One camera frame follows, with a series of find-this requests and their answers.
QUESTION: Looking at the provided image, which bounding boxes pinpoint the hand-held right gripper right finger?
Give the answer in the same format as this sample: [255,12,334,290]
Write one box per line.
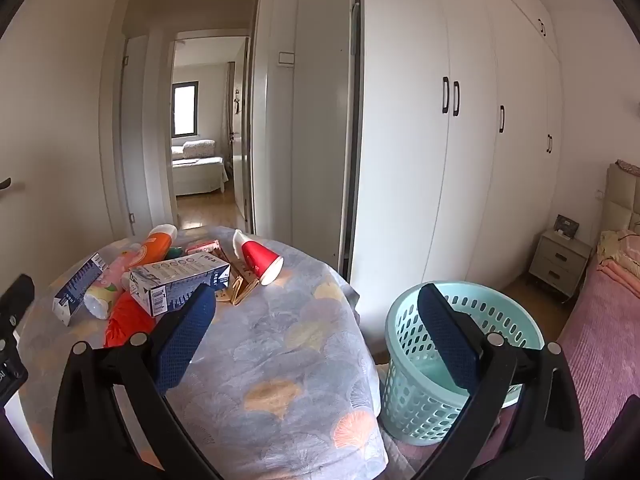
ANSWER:
[415,283,586,480]

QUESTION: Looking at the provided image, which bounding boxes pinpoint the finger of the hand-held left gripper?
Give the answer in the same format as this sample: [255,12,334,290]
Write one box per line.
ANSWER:
[0,274,36,335]

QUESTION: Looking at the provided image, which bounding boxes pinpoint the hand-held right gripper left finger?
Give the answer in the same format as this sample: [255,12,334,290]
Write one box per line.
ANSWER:
[52,282,226,480]

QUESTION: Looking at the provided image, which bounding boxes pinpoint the large blue and white box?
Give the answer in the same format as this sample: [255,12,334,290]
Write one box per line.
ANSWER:
[129,254,232,317]

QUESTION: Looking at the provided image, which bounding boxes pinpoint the teal plastic basket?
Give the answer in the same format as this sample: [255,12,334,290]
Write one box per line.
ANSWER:
[381,281,546,447]

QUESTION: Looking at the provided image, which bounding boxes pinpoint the slim blue and white box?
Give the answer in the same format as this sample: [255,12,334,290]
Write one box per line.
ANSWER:
[52,252,109,327]

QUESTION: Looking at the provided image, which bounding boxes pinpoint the red crinkled packet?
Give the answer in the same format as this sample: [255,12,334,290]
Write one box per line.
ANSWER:
[104,291,157,349]

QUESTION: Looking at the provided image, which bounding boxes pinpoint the brown paper packet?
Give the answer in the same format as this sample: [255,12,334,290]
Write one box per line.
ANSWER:
[214,259,261,306]

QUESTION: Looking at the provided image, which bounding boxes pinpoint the pink floral bottle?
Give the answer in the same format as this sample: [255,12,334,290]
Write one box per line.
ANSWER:
[83,244,146,320]

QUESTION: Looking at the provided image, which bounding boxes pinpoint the orange bottle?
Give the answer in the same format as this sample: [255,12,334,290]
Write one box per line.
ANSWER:
[125,224,179,281]

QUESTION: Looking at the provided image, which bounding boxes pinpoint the red card box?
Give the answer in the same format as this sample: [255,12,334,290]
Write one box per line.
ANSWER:
[185,240,222,257]

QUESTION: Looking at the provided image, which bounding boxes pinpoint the fan-patterned grey tablecloth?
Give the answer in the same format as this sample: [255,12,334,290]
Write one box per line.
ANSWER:
[20,225,391,480]

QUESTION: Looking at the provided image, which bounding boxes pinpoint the red paper cup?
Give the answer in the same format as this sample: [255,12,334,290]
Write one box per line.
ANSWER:
[239,240,284,287]

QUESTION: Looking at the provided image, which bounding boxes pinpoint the beige nightstand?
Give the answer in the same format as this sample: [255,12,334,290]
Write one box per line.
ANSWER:
[528,229,594,302]

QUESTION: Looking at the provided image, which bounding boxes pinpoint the pink bed blanket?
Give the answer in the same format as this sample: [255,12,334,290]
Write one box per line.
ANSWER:
[556,255,640,461]

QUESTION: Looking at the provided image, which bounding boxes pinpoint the white wardrobe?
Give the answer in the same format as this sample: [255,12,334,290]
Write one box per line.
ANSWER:
[359,0,566,293]

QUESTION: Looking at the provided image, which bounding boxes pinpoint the white bed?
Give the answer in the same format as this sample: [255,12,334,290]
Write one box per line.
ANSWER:
[171,155,228,197]

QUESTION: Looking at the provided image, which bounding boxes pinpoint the folded pink and yellow quilts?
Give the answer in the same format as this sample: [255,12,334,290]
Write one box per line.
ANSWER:
[594,230,640,292]

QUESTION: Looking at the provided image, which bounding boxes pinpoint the white room door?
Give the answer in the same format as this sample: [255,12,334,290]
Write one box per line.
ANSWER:
[231,39,252,223]

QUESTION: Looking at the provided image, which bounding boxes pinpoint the white folded quilt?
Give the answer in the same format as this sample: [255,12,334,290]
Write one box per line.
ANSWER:
[172,139,217,162]

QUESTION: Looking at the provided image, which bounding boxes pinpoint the beige padded headboard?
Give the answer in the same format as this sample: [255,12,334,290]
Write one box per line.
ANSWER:
[599,162,640,237]

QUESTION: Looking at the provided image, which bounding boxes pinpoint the dark framed window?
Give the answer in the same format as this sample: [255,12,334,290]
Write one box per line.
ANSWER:
[172,81,199,137]

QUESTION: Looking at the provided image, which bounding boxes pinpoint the white sliding door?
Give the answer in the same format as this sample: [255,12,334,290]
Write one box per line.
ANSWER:
[249,0,362,273]

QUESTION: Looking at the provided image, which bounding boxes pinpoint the small picture frame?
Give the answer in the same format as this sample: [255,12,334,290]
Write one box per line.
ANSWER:
[553,214,579,239]

